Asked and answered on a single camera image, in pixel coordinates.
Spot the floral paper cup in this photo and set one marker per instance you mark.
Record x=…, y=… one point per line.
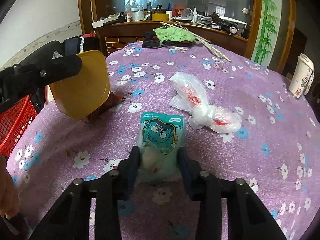
x=303, y=77

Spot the purple floral tablecloth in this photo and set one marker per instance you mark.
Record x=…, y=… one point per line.
x=275, y=150

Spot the green cloth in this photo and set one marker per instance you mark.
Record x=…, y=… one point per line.
x=173, y=34

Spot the red plastic basket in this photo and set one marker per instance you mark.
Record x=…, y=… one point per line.
x=16, y=120

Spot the white tied plastic bag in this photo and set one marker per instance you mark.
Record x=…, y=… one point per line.
x=192, y=97

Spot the teal cartoon tissue pack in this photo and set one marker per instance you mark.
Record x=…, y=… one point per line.
x=160, y=137

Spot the black sofa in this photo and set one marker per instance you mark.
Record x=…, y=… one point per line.
x=44, y=53

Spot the red snack wrapper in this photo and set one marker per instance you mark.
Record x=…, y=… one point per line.
x=112, y=100

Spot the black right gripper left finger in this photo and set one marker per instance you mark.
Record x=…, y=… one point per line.
x=114, y=186

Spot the yellow container on counter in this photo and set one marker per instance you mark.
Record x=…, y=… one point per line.
x=161, y=17

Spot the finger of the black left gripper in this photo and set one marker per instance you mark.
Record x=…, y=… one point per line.
x=58, y=69

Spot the left hand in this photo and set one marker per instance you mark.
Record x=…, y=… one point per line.
x=9, y=203

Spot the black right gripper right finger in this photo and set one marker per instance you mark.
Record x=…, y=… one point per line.
x=202, y=186

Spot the black pouch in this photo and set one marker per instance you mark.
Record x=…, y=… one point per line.
x=150, y=40

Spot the wooden counter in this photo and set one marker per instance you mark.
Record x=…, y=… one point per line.
x=115, y=36

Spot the wooden sticks bundle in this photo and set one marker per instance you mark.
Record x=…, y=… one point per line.
x=202, y=40

